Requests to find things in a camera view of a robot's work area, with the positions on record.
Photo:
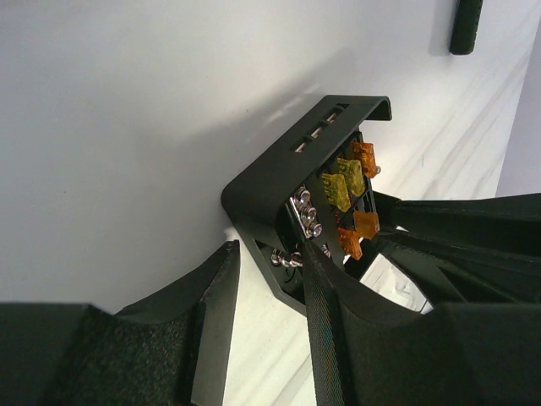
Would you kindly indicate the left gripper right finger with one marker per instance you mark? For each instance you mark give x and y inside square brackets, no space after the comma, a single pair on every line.
[365,349]

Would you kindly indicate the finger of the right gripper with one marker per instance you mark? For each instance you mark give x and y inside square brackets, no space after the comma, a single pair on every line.
[452,272]
[509,224]

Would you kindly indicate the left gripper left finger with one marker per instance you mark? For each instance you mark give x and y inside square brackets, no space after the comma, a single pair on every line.
[170,348]

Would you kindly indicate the claw hammer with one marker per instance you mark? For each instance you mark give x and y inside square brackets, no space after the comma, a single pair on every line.
[465,27]

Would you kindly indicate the black fuse box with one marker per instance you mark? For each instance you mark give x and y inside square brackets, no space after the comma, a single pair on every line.
[280,200]

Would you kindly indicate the yellow blade fuse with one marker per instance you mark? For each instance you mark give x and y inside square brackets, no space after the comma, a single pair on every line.
[352,171]
[335,187]

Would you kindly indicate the orange blade fuse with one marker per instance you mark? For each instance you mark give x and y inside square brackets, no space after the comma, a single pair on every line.
[366,224]
[364,152]
[350,243]

